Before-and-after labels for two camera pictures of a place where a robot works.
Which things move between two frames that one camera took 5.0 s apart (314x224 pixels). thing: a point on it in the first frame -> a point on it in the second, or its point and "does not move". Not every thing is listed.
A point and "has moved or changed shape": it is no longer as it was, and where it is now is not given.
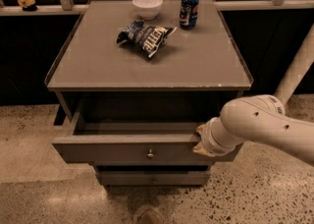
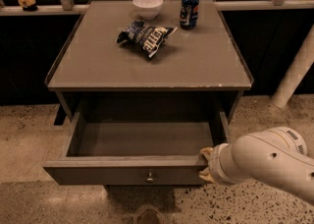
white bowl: (147, 5) does not move
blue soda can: (188, 11) does not move
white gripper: (209, 141) -> (215, 165)
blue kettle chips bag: (147, 38) does not move
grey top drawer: (143, 141) has moved or changed shape
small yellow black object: (27, 3) does not move
